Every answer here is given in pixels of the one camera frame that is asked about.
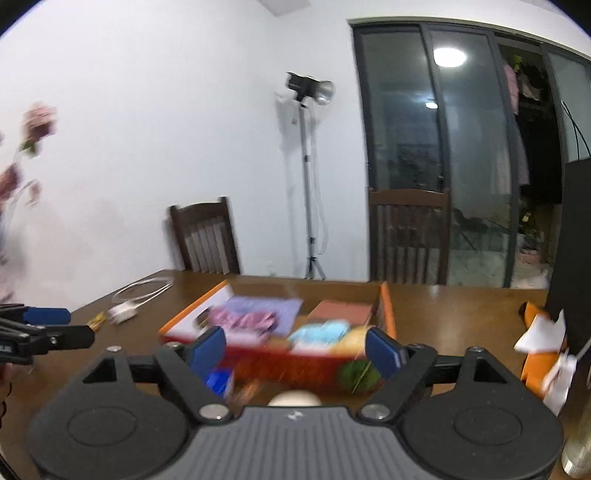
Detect pink ribbed ceramic vase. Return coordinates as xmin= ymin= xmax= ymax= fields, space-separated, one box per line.
xmin=0 ymin=217 xmax=14 ymax=303

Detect cream round object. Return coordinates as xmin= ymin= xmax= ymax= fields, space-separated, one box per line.
xmin=267 ymin=390 xmax=321 ymax=408

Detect white charger cable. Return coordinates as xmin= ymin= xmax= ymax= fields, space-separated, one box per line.
xmin=112 ymin=275 xmax=175 ymax=305

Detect orange packet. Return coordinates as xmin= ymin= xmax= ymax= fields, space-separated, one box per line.
xmin=518 ymin=301 xmax=570 ymax=398

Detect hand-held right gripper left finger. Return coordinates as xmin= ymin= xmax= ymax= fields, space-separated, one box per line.
xmin=82 ymin=325 xmax=232 ymax=423

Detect black framed sliding glass door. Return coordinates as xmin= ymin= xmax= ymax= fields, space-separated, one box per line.
xmin=347 ymin=18 xmax=591 ymax=289

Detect pink layered sponge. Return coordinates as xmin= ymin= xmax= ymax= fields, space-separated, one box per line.
xmin=306 ymin=300 xmax=375 ymax=328

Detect white charger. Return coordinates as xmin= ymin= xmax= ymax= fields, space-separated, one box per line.
xmin=108 ymin=301 xmax=139 ymax=326

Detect white paper slip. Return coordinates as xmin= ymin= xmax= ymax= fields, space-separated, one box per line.
xmin=514 ymin=310 xmax=567 ymax=355
xmin=542 ymin=351 xmax=578 ymax=416

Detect studio light on stand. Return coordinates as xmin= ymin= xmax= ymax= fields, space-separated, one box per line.
xmin=285 ymin=71 xmax=335 ymax=281

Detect hanging pink garment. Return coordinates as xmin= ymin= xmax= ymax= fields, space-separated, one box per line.
xmin=503 ymin=65 xmax=529 ymax=185

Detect purple satin scrunchie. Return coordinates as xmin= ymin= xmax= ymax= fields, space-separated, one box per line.
xmin=203 ymin=308 xmax=278 ymax=344

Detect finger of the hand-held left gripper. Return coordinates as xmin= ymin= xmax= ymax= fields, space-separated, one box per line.
xmin=0 ymin=303 xmax=72 ymax=326
xmin=25 ymin=324 xmax=96 ymax=356

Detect black monitor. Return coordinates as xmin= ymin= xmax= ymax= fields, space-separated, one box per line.
xmin=546 ymin=158 xmax=591 ymax=356

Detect purple cloth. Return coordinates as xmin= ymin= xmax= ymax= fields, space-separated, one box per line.
xmin=217 ymin=296 xmax=304 ymax=337

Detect orange cardboard box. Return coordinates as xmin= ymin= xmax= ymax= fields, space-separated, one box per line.
xmin=158 ymin=280 xmax=398 ymax=393

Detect dark wooden chair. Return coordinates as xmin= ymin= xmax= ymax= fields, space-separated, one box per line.
xmin=170 ymin=197 xmax=242 ymax=275
xmin=368 ymin=187 xmax=451 ymax=285

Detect blue plush toy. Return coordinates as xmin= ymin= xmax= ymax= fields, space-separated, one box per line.
xmin=288 ymin=320 xmax=352 ymax=354

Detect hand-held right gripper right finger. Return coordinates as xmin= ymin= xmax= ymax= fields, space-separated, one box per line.
xmin=358 ymin=326 xmax=509 ymax=422

